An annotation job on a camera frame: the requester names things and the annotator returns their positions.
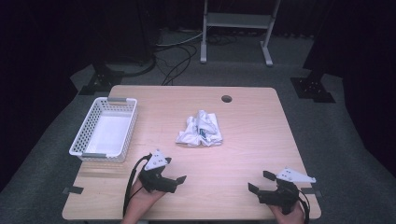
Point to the person's right hand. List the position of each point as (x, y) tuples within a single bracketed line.
[(289, 217)]

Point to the grey tape patch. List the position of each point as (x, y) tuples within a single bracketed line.
[(73, 189), (311, 191)]

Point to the black stand base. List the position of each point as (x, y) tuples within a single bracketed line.
[(102, 79), (313, 88)]

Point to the white plastic perforated basket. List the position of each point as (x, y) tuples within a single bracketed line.
[(107, 133)]

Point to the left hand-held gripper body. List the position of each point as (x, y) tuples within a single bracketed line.
[(155, 182)]

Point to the person's left hand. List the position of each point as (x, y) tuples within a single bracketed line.
[(144, 199)]

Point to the white metal stand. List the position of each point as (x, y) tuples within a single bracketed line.
[(238, 20)]

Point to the white t-shirt with blue print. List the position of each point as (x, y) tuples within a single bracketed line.
[(205, 124)]

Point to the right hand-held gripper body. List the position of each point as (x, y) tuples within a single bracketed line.
[(285, 193)]

